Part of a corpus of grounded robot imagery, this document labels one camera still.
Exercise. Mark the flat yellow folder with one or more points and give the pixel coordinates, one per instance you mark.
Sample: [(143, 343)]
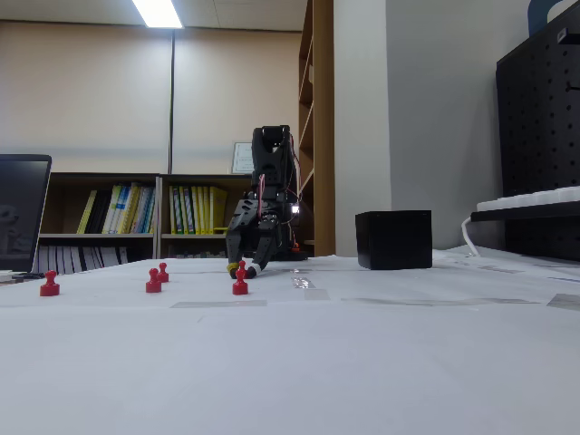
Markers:
[(219, 229)]

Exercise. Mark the thin yellow book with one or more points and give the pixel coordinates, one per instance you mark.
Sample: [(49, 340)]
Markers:
[(87, 212)]

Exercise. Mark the tall wooden shelf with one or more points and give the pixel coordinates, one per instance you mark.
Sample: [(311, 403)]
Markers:
[(322, 113)]

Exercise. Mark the black pegboard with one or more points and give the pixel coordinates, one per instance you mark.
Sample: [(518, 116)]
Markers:
[(539, 127)]

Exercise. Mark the black rail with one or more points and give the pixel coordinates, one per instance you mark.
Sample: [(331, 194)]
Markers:
[(525, 213)]

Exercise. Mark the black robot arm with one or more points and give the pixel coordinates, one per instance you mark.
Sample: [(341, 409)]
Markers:
[(272, 154)]

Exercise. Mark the black book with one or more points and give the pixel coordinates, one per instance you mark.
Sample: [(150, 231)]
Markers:
[(97, 213)]

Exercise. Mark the framed white certificate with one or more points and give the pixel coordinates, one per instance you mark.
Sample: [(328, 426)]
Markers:
[(242, 158)]

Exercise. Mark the low wooden bookshelf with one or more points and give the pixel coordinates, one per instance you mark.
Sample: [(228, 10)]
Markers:
[(235, 186), (63, 181)]

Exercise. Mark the black robot base orange clips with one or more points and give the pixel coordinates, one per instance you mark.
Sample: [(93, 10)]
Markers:
[(294, 254)]

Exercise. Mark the white blue book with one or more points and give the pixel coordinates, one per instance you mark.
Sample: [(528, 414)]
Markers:
[(113, 208)]

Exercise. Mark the ceiling light panel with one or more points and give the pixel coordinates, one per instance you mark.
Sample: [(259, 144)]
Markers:
[(156, 12)]

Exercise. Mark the white paper table cover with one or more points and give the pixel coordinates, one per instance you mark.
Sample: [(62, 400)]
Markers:
[(272, 362)]

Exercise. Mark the laptop screen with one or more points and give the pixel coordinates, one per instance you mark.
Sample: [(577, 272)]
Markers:
[(20, 213)]

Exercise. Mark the clear tape strip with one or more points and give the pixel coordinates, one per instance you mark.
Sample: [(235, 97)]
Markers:
[(302, 283), (317, 294), (564, 301), (217, 304), (430, 301)]

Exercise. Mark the yellow white book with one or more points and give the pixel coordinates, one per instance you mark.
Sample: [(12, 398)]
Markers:
[(129, 208)]

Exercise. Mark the white power strip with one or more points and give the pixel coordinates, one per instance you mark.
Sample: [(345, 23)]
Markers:
[(530, 198)]

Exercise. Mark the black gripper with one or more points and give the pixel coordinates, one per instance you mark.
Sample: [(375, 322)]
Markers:
[(245, 225)]

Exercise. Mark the blue rounded object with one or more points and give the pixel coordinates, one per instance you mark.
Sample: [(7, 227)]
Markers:
[(539, 16)]

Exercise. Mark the white black binder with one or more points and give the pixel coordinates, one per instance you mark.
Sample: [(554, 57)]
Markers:
[(120, 254), (65, 259), (47, 259), (100, 257), (82, 258)]

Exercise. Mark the black open box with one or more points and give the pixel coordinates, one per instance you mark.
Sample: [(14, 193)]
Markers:
[(394, 240)]

